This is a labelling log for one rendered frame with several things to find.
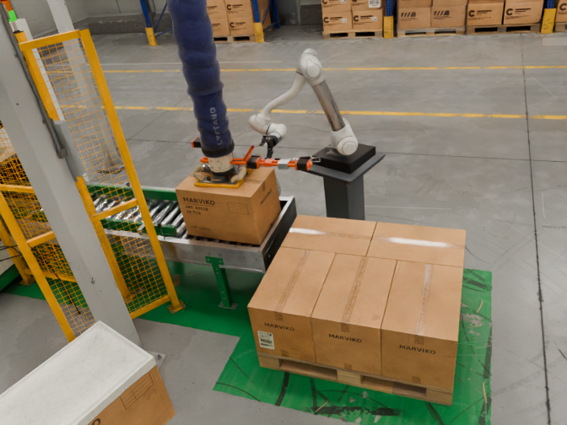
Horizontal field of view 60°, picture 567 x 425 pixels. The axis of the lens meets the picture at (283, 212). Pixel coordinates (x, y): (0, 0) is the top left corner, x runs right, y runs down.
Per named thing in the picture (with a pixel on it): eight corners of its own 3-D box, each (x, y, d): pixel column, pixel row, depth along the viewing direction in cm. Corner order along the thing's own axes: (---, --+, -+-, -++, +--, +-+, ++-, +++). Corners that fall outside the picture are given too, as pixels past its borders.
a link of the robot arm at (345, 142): (357, 142, 371) (364, 153, 352) (337, 152, 374) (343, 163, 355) (315, 49, 335) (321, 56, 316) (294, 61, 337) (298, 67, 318)
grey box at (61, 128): (51, 174, 264) (29, 123, 248) (58, 169, 268) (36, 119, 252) (80, 176, 257) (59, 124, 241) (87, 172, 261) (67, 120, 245)
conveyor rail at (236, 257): (13, 239, 418) (2, 221, 407) (17, 235, 422) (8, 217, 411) (261, 273, 339) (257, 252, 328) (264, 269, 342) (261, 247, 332)
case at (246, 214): (187, 234, 365) (174, 188, 343) (213, 206, 395) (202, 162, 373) (260, 245, 342) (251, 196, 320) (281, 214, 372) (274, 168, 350)
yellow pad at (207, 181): (194, 185, 342) (192, 180, 340) (200, 178, 350) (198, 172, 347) (238, 188, 331) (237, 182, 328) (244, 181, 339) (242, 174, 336)
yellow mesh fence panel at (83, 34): (73, 363, 346) (-86, 70, 231) (70, 354, 353) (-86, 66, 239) (186, 307, 380) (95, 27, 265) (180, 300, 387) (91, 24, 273)
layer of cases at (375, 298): (256, 352, 315) (246, 306, 293) (303, 255, 391) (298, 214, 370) (452, 390, 274) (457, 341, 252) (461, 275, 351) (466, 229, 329)
